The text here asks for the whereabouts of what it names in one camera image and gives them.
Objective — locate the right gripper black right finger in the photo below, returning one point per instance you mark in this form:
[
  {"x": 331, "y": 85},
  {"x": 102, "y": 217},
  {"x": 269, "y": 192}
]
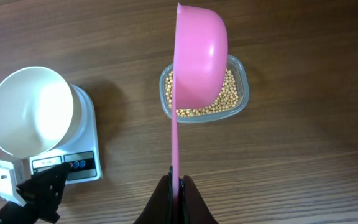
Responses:
[{"x": 193, "y": 209}]

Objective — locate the pink plastic measuring scoop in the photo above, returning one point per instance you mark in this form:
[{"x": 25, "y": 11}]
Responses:
[{"x": 199, "y": 66}]

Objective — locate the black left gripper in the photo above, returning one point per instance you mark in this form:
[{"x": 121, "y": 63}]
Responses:
[{"x": 42, "y": 195}]

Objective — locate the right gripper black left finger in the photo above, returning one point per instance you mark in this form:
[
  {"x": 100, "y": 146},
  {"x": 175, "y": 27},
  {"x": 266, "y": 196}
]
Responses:
[{"x": 159, "y": 207}]

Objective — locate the clear plastic container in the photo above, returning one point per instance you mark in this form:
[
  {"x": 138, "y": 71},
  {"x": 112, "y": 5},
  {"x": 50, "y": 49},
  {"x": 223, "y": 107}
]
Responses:
[{"x": 242, "y": 88}]

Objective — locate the soybeans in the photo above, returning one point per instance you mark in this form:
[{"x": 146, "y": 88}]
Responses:
[{"x": 227, "y": 99}]

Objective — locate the white bowl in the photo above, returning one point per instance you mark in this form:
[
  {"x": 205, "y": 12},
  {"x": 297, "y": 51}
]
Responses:
[{"x": 39, "y": 111}]

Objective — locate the white digital kitchen scale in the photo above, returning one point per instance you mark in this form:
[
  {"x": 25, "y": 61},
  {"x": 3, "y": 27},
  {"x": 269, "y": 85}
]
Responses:
[{"x": 81, "y": 151}]

